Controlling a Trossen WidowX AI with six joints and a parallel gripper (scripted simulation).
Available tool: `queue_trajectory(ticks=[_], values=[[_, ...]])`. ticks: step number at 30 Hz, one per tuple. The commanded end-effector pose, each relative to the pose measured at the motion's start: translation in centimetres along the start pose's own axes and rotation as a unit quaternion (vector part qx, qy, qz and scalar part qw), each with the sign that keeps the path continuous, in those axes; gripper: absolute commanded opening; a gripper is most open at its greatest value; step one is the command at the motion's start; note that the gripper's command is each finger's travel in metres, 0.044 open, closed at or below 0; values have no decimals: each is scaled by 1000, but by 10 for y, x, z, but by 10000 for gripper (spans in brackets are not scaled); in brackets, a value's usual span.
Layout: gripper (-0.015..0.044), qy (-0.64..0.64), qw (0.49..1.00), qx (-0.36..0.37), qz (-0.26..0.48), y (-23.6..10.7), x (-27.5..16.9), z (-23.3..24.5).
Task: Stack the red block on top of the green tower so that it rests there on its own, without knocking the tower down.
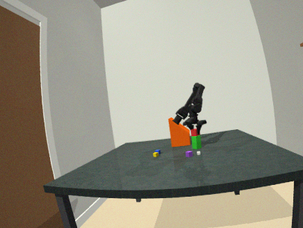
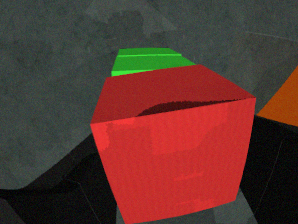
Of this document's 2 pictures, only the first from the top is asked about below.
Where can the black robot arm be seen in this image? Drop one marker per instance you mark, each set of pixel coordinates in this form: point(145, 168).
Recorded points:
point(196, 99)

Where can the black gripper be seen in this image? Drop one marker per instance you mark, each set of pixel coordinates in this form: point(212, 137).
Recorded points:
point(198, 123)

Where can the small purple block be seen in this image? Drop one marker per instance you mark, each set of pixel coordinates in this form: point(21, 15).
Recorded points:
point(189, 153)

